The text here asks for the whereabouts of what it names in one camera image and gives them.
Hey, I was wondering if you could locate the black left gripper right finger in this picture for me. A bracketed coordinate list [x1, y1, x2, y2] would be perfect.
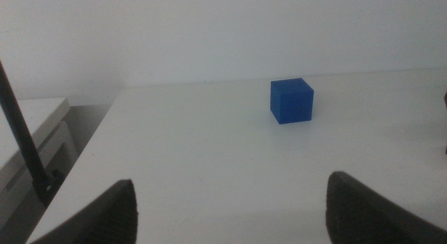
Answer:
[325, 171, 447, 244]

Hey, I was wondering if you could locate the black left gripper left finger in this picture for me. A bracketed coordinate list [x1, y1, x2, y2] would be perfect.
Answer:
[29, 179, 139, 244]

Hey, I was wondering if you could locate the blue cube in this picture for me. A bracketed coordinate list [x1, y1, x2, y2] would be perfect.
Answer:
[270, 77, 315, 125]

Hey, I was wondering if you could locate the white side cabinet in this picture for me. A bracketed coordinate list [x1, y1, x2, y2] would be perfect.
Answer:
[0, 96, 80, 231]

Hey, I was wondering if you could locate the black camera stand pole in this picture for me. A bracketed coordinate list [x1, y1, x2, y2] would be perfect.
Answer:
[0, 60, 66, 207]

